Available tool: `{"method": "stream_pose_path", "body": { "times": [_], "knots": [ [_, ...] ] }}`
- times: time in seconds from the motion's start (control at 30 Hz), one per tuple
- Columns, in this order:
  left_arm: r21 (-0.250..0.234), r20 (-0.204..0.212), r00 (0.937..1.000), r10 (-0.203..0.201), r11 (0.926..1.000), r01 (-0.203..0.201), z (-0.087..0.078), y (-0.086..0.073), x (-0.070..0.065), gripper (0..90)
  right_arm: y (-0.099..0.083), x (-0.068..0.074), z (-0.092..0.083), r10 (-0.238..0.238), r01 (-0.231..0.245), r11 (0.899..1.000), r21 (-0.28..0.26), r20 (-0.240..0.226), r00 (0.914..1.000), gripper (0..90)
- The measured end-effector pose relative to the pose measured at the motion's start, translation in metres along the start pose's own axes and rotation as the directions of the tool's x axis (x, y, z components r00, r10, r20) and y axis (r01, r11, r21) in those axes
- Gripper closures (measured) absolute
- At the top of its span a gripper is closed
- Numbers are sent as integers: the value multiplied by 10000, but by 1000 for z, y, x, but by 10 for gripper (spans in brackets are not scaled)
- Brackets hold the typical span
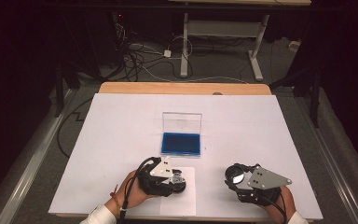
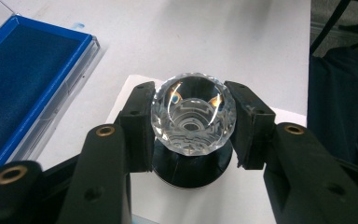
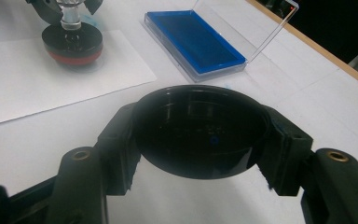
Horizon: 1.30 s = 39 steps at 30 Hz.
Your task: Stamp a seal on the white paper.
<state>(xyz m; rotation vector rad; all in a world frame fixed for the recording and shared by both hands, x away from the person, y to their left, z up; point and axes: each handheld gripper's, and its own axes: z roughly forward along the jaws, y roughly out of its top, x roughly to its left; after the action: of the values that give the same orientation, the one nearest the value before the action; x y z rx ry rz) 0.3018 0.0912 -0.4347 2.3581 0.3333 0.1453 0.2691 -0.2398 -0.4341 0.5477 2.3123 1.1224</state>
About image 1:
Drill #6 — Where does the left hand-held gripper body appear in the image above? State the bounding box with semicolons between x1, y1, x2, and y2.
136;156;175;198

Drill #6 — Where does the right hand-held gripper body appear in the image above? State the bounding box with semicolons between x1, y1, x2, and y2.
224;162;293;207

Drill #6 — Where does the black stamp with crystal handle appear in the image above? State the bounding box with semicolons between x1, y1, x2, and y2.
171;172;187;193

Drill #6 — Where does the small white paper sheet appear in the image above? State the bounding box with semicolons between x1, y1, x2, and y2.
159;166;198;217

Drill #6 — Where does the blue ink pad clear case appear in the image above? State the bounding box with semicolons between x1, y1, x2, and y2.
160;111;203;158

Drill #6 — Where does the person's left hand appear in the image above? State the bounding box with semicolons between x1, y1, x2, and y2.
117;170;158;210

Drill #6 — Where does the person's right hand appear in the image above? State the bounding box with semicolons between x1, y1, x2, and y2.
260;186;296;220

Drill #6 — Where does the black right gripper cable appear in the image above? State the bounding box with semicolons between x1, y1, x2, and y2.
260;188;289;224

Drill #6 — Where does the red string bracelet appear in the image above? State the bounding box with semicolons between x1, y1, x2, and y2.
109;184;121;216

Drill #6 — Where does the grey metal floor rail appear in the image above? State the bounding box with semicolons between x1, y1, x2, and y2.
0;88;77;224
295;92;358;224

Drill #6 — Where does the black floor cable loop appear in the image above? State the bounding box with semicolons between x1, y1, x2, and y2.
56;97;95;159

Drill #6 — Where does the tangle of floor cables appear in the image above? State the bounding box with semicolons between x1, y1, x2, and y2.
111;12;194;82

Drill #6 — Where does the white metal desk frame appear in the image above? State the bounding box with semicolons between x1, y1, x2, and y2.
179;12;270;82

